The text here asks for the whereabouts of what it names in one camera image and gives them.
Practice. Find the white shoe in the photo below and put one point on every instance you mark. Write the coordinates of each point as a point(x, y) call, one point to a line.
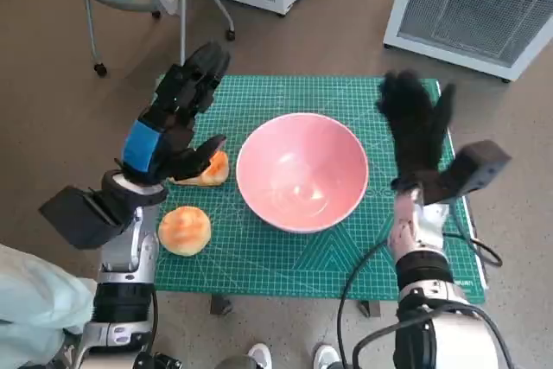
point(260, 356)
point(326, 357)

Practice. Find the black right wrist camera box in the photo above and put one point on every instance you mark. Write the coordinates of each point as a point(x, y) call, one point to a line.
point(475, 166)

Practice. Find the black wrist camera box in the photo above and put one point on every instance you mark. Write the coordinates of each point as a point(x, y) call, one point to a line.
point(82, 218)
point(475, 166)

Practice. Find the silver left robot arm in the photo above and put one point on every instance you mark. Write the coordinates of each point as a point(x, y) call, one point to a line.
point(129, 243)

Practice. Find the black table bracket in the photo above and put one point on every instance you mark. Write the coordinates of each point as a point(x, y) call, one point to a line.
point(221, 305)
point(370, 309)

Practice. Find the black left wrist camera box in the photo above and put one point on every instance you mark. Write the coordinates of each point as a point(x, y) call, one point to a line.
point(82, 218)

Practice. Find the pale blue cloth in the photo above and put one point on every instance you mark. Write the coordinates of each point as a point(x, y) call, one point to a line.
point(39, 295)

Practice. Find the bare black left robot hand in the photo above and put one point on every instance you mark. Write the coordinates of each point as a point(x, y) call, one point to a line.
point(173, 127)

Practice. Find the green cutting mat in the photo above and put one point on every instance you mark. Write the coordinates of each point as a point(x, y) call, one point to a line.
point(302, 265)

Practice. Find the long golden pastry bread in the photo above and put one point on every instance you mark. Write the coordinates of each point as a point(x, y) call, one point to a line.
point(216, 170)

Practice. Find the white mesh cabinet with red light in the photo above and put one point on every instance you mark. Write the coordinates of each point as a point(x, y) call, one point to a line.
point(466, 10)

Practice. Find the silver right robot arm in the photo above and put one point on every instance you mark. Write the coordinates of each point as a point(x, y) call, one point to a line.
point(419, 230)

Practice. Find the white metal pole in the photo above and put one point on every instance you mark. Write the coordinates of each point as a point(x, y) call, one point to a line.
point(183, 10)

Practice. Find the round bread bun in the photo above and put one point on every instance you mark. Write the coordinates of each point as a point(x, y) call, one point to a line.
point(186, 230)

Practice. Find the pink bowl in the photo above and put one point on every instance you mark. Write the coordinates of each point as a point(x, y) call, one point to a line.
point(302, 170)

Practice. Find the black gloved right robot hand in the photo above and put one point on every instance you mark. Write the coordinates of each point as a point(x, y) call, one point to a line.
point(415, 135)

